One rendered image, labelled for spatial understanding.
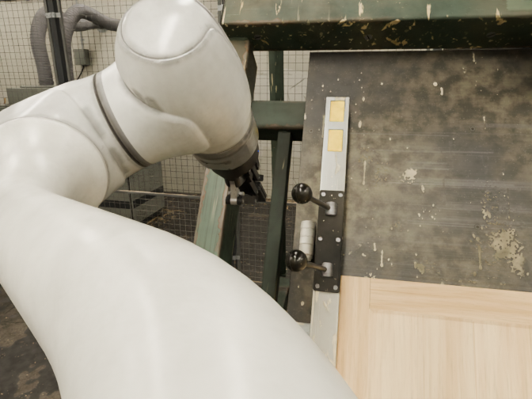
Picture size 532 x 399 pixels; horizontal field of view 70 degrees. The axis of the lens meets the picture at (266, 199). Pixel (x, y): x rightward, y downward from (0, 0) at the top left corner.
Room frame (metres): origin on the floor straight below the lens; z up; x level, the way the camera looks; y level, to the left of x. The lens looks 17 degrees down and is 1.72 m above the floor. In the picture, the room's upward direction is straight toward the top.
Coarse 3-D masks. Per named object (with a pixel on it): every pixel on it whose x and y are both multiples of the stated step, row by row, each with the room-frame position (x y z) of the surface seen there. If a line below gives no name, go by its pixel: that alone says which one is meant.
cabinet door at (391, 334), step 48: (384, 288) 0.65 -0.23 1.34; (432, 288) 0.63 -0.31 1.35; (480, 288) 0.62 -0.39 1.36; (384, 336) 0.60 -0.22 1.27; (432, 336) 0.59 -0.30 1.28; (480, 336) 0.58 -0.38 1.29; (528, 336) 0.57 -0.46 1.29; (384, 384) 0.56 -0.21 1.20; (432, 384) 0.55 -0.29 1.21; (480, 384) 0.54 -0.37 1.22; (528, 384) 0.53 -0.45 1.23
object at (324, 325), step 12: (348, 108) 0.85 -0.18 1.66; (324, 132) 0.83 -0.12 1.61; (324, 144) 0.81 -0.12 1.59; (324, 156) 0.80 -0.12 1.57; (336, 156) 0.79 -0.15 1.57; (324, 168) 0.78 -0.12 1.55; (336, 168) 0.78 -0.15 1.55; (324, 180) 0.77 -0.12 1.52; (336, 180) 0.76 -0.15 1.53; (312, 300) 0.63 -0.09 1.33; (324, 300) 0.63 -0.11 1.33; (336, 300) 0.63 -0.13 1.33; (312, 312) 0.62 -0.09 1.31; (324, 312) 0.62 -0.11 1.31; (336, 312) 0.62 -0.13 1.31; (312, 324) 0.61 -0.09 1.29; (324, 324) 0.61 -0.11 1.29; (336, 324) 0.60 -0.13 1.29; (312, 336) 0.60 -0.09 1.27; (324, 336) 0.59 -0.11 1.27; (336, 336) 0.59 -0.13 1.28; (324, 348) 0.58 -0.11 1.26
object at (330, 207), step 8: (296, 184) 0.66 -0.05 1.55; (304, 184) 0.65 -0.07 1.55; (296, 192) 0.64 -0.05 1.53; (304, 192) 0.64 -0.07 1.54; (312, 192) 0.65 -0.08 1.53; (296, 200) 0.64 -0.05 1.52; (304, 200) 0.64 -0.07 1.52; (312, 200) 0.67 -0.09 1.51; (320, 200) 0.69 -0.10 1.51; (328, 208) 0.71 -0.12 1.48
